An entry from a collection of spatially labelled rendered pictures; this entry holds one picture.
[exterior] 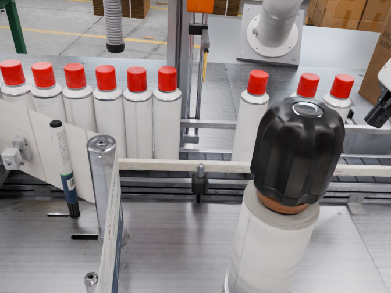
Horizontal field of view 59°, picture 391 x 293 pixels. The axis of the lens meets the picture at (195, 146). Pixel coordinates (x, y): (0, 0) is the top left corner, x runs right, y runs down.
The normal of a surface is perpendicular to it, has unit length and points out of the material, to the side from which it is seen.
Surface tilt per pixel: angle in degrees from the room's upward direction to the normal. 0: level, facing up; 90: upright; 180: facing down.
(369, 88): 90
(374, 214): 0
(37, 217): 0
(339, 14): 93
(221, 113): 0
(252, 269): 90
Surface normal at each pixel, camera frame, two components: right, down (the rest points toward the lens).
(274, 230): -0.36, 0.57
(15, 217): 0.06, -0.80
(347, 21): -0.10, 0.51
